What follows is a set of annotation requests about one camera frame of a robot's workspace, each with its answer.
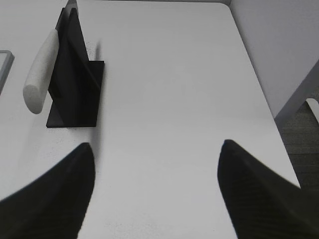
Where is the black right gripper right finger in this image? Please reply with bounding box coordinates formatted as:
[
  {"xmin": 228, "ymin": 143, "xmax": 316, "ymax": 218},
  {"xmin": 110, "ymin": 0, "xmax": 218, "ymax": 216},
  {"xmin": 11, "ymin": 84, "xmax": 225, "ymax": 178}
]
[{"xmin": 217, "ymin": 139, "xmax": 319, "ymax": 239}]

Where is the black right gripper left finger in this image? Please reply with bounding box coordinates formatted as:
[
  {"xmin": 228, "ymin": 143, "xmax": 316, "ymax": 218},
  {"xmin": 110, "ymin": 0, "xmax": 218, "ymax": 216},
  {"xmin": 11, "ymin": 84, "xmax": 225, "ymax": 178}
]
[{"xmin": 0, "ymin": 142, "xmax": 95, "ymax": 239}]

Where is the white handled kitchen knife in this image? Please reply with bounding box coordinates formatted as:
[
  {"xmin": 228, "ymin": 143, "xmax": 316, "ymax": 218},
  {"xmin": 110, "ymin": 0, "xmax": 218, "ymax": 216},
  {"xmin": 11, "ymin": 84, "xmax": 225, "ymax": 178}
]
[{"xmin": 22, "ymin": 0, "xmax": 78, "ymax": 114}]

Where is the black knife stand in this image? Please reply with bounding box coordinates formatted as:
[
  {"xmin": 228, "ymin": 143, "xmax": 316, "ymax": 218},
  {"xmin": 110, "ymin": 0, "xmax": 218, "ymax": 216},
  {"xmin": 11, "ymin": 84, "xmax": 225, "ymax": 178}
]
[{"xmin": 46, "ymin": 7, "xmax": 105, "ymax": 128}]

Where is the white grey-rimmed cutting board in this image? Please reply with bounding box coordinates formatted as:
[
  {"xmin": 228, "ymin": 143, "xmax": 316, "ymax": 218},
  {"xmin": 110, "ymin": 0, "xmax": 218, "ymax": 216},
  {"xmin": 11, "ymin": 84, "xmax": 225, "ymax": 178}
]
[{"xmin": 0, "ymin": 50, "xmax": 14, "ymax": 93}]

